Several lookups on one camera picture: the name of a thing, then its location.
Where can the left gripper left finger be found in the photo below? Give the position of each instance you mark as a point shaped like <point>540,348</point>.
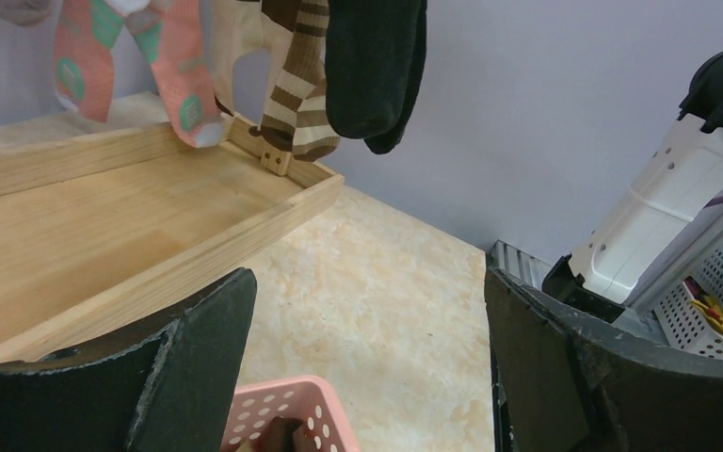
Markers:
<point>162,383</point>

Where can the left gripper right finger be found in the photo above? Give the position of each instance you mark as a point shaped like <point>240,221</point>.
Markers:
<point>576,383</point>

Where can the black sock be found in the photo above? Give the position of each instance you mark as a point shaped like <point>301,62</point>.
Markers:
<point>369,51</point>
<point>386,142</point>

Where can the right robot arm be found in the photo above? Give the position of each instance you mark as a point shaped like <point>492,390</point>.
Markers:
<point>624,252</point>

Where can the striped socks in basket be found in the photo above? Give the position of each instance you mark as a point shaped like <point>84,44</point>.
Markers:
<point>281,435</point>

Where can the pink plastic basket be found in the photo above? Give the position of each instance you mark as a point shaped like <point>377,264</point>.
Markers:
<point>308,398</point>

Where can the wooden rack stand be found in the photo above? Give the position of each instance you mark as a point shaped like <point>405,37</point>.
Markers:
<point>103,224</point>

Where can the pink sock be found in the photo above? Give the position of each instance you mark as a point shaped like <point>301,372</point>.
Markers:
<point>86,31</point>
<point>168,34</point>

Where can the cream brown wide-striped sock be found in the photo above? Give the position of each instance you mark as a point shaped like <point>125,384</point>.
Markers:
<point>242,27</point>

